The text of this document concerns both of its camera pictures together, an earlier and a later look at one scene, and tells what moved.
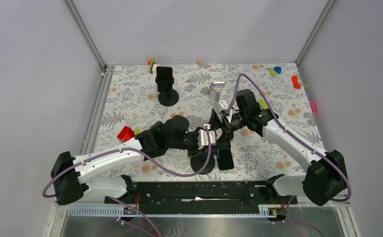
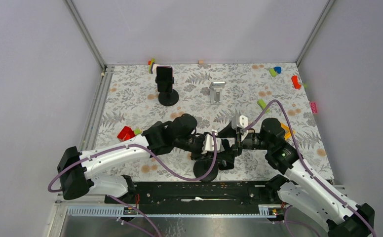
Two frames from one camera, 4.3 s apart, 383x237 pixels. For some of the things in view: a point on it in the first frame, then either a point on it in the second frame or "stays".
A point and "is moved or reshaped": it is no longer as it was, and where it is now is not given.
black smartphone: x=225 y=159 stays
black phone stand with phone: x=165 y=79 stays
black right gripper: x=226 y=126 to x=230 y=131
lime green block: x=273 y=72 stays
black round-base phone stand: x=199 y=161 is moved or reshaped
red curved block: x=295 y=82 stays
